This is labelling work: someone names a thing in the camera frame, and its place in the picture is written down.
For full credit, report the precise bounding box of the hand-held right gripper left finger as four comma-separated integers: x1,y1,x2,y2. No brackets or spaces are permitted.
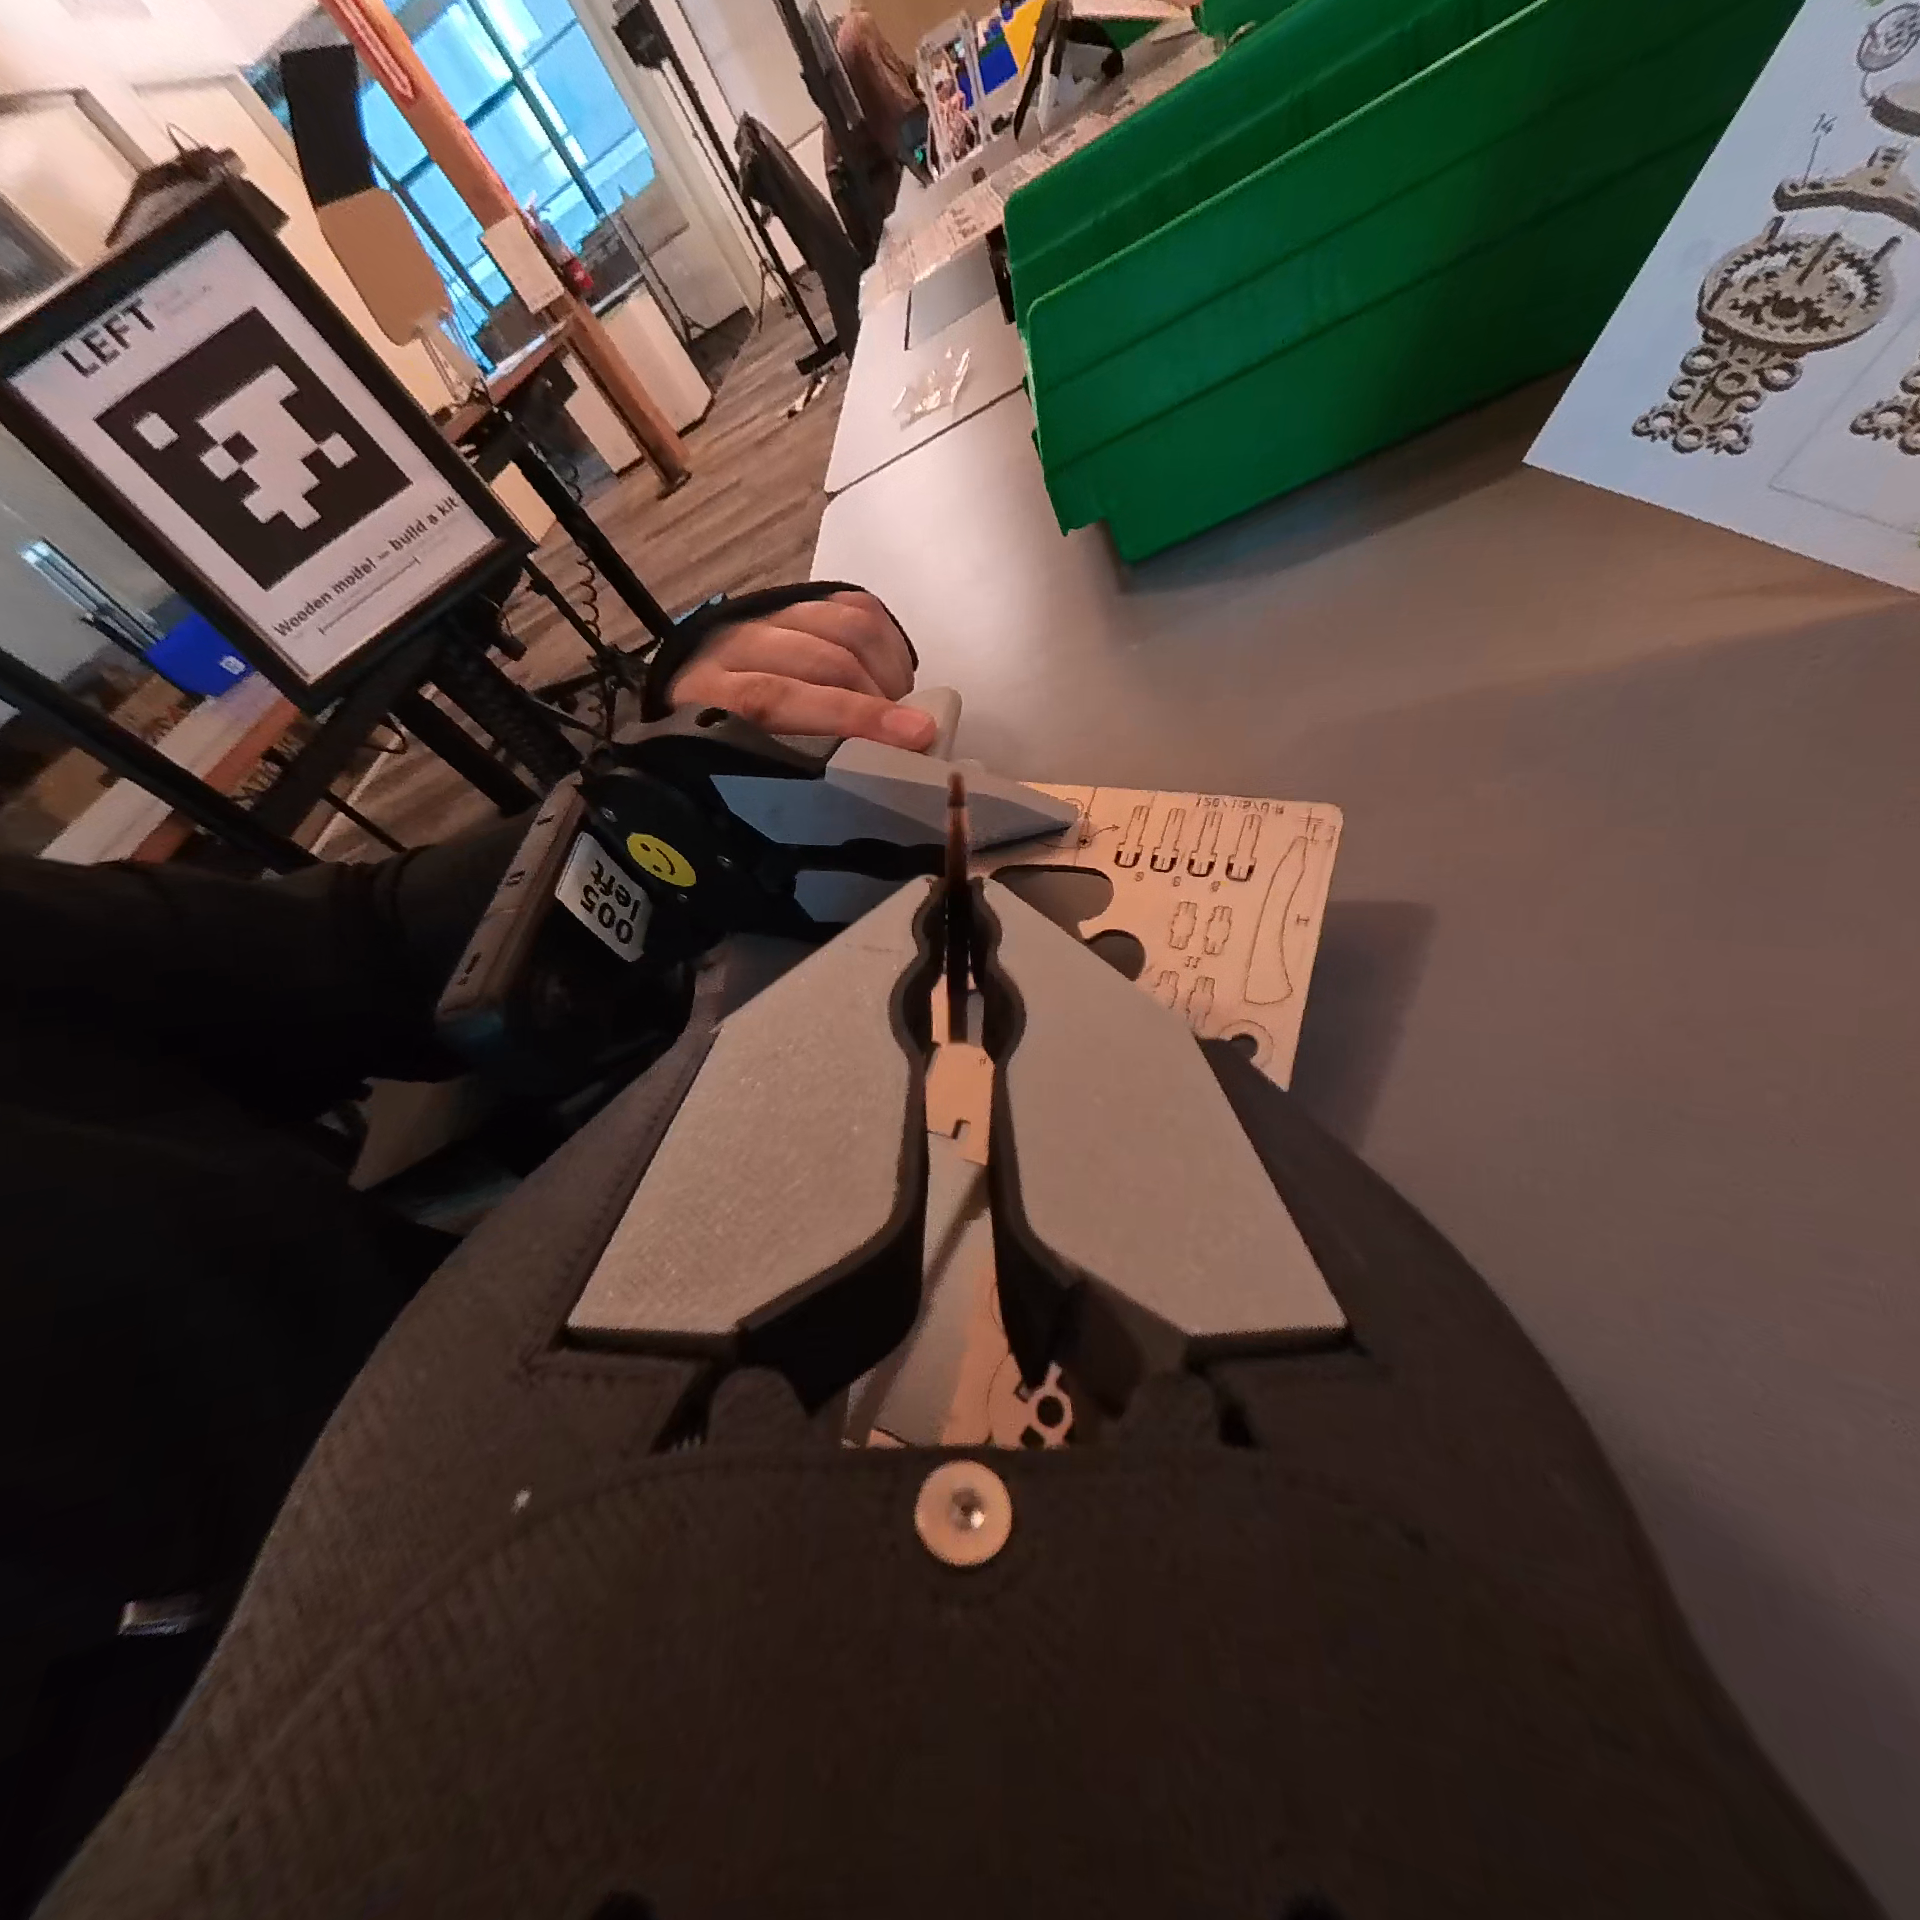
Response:
565,874,962,1415

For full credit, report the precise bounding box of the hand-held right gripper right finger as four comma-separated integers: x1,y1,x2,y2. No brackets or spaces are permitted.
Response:
960,883,1352,1421

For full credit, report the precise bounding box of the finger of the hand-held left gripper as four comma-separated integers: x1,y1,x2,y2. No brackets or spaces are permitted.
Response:
790,864,940,927
710,744,1085,861

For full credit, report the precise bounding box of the small wooden part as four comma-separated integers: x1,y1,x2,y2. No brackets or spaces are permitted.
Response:
923,771,1000,1175

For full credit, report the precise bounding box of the laser-cut wooden parts sheet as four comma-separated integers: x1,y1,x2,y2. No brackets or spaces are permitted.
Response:
843,781,1347,1455

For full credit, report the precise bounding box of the person's left forearm black sleeve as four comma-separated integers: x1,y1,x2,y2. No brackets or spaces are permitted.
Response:
0,845,579,1157

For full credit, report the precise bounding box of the person's left hand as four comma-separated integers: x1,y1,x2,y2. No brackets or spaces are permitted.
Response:
645,585,940,752

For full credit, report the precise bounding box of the blue bin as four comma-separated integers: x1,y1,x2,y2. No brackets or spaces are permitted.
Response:
141,623,258,703

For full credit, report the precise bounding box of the black chair with jacket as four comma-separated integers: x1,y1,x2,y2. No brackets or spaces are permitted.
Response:
732,112,869,366

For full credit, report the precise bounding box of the green plastic bin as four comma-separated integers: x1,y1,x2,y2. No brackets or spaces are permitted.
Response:
1023,0,1807,568
998,0,1652,325

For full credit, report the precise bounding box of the white instruction sheet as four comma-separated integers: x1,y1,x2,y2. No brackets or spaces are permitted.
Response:
1523,0,1920,583

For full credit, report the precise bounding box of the orange wooden post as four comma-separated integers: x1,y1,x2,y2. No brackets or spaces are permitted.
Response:
320,0,694,485

